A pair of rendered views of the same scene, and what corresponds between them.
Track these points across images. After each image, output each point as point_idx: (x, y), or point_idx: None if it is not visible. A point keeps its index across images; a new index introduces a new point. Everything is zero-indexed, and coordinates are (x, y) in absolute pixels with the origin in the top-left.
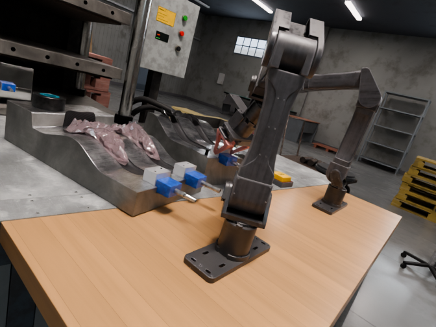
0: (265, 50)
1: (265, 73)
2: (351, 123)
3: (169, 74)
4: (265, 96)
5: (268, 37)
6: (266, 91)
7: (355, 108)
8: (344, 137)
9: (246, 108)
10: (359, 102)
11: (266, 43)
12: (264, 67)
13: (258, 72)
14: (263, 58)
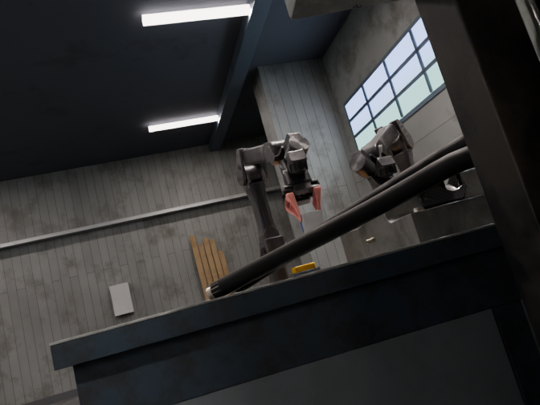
0: (408, 140)
1: (387, 147)
2: (267, 197)
3: (374, 4)
4: (413, 162)
5: (407, 135)
6: (413, 160)
7: (264, 182)
8: (271, 211)
9: (375, 171)
10: (267, 177)
11: (407, 137)
12: (382, 141)
13: (376, 142)
14: (413, 145)
